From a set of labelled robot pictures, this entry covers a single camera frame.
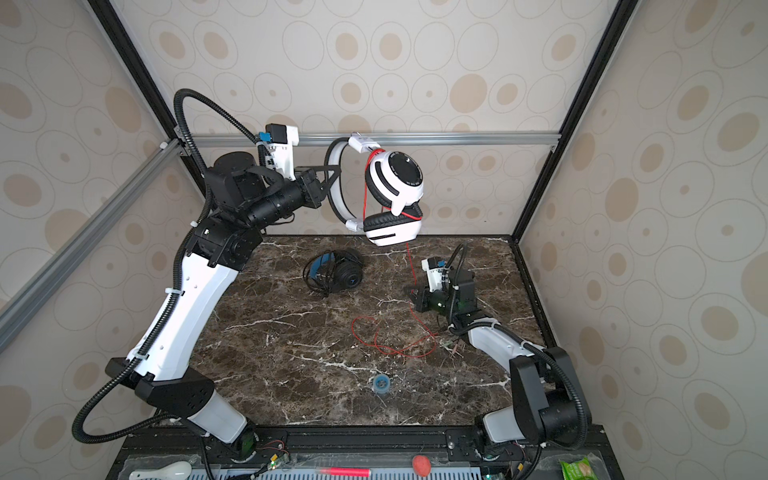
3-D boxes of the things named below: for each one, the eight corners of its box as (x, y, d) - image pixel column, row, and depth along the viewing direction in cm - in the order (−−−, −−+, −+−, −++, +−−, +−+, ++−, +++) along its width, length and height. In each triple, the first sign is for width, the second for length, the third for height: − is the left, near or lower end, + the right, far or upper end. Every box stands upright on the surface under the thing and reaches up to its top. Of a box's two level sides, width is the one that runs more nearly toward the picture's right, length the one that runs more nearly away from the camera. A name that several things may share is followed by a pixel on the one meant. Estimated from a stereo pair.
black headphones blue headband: (302, 295, 105) (296, 281, 98) (310, 260, 115) (305, 245, 108) (360, 295, 105) (358, 281, 98) (363, 260, 115) (362, 245, 108)
